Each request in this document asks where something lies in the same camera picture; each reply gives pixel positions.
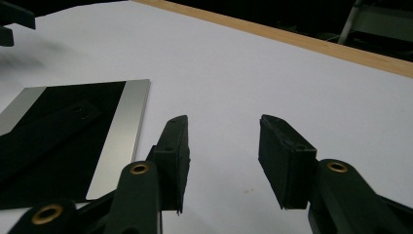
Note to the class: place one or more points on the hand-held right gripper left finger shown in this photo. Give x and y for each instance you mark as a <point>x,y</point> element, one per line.
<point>172,162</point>

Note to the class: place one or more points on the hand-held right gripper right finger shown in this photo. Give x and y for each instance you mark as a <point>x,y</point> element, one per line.
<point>282,165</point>

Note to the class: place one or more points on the silver tablet with black screen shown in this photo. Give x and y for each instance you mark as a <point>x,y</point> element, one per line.
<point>130,130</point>

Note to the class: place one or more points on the white paper sheet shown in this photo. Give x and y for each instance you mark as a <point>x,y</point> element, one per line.
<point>227,81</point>

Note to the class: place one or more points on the wooden table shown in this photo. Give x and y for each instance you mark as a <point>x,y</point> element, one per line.
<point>292,37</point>

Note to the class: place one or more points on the white metal stand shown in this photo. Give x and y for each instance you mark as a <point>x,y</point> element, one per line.
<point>376,19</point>

